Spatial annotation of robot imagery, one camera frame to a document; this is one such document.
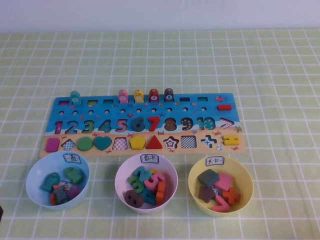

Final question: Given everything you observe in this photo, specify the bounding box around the magenta rectangle shape piece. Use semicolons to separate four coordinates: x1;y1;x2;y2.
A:
45;137;60;153

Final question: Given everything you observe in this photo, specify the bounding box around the red triangle shape piece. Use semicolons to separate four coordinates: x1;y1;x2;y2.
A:
145;135;165;150

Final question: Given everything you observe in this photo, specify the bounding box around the red wooden fish piece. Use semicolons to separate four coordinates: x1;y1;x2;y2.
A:
149;88;160;103

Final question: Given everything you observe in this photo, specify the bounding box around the brown wooden fish piece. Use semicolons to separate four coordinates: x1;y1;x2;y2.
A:
164;87;175;103

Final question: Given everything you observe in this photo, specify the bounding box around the colourful wooden puzzle board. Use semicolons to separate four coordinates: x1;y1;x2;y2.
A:
39;93;248;158

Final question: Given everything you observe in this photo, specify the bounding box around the yellow wooden fish piece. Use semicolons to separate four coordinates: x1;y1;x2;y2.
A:
133;89;145;104

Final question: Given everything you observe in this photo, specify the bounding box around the yellow pentagon shape piece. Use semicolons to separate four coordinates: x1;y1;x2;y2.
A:
129;136;147;150

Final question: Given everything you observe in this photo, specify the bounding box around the paper label on pink bowl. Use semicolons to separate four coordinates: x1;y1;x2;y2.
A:
140;153;160;165

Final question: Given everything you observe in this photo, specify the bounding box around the pink wooden fish piece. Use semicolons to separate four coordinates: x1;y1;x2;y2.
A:
118;89;129;104

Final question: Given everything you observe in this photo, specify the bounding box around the teal heart shape piece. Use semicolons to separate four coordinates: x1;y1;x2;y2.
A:
93;136;113;152

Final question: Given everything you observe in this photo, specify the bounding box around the pink plastic bowl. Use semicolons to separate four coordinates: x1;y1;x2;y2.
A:
114;153;179;215

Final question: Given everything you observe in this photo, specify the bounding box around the paper label on yellow bowl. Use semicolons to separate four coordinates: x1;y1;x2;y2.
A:
204;156;225;167

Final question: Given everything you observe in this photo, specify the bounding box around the orange number piece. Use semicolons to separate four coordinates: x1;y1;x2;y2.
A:
155;181;167;206

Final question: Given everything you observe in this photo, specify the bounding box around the yellow equals sign piece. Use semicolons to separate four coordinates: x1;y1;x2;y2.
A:
222;135;241;146

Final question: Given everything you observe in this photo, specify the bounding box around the dark grey square piece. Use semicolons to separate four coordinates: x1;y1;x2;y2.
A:
196;169;221;188

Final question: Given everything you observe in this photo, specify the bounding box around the green circle shape piece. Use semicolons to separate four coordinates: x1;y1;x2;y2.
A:
76;136;94;152

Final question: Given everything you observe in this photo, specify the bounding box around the brown star piece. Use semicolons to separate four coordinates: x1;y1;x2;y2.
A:
198;185;217;204

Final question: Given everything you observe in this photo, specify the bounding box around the teal wooden fish piece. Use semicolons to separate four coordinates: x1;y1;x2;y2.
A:
69;90;82;105

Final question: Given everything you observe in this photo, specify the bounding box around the pink trapezoid piece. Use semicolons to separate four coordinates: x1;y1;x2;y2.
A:
213;172;234;192

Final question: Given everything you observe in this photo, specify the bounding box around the paper label on blue bowl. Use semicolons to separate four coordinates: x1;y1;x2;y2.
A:
63;153;83;165

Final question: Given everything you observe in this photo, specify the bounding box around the yellow plastic bowl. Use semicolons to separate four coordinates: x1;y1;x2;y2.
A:
187;156;254;218

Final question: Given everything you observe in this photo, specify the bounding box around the green fish piece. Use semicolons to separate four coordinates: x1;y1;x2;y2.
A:
65;166;84;185

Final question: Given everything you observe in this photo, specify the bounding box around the orange cross sign piece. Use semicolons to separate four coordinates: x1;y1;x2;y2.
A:
222;186;242;205

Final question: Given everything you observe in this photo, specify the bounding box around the pink greater-than sign piece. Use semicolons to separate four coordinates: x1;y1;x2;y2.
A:
212;194;231;213

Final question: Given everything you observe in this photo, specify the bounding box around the purple fish piece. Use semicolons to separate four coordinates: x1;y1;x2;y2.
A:
68;187;82;199

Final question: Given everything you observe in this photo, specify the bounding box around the paper slip inside blue bowl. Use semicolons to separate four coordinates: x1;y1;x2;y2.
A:
58;180;74;190

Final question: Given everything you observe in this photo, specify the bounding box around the light blue plastic bowl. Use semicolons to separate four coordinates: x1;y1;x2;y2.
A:
25;151;90;211

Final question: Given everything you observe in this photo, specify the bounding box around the dark grey fish piece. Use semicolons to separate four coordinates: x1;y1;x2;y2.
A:
52;185;70;205

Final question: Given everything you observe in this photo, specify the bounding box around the teal striped fish piece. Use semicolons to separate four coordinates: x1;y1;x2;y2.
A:
40;171;61;193

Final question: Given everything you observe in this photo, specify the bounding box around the red number seven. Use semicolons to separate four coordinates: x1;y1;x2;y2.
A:
147;116;161;132

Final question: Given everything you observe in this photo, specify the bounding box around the dark blue number six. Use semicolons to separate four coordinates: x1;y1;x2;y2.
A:
131;116;146;132

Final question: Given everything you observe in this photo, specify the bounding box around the pink number five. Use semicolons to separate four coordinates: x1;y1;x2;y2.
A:
143;172;166;192

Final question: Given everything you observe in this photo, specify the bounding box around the green number three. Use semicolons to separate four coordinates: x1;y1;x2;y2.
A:
127;175;145;195

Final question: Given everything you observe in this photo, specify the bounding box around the teal number four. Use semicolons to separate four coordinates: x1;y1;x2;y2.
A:
141;187;158;206

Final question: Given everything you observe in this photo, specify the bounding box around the brown number eight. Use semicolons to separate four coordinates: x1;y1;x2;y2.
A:
124;189;145;209

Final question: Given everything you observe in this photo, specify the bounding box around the green white checked tablecloth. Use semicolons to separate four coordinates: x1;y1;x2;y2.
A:
0;29;320;240

